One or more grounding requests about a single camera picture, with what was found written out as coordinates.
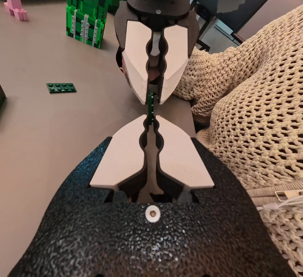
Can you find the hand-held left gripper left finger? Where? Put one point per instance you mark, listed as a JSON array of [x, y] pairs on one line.
[[120, 161]]

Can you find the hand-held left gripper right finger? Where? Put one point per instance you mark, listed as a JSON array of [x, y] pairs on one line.
[[184, 161]]

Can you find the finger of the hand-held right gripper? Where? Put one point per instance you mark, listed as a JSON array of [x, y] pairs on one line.
[[135, 52], [176, 52]]

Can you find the dark green brick plate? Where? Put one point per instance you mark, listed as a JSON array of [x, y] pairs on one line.
[[61, 88], [150, 109]]

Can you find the small green brick assembly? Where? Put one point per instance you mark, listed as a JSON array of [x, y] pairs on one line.
[[2, 102]]

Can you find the person's right forearm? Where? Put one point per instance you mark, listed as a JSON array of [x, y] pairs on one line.
[[201, 76]]

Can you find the person's right hand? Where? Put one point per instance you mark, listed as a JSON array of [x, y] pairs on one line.
[[154, 74]]

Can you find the tall green blocky brick figure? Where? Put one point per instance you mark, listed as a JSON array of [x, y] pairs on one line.
[[87, 9]]

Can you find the black metal table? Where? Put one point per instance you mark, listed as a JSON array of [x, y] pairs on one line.
[[272, 9]]

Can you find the pink brick pig figure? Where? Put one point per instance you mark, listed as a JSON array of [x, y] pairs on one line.
[[15, 5]]

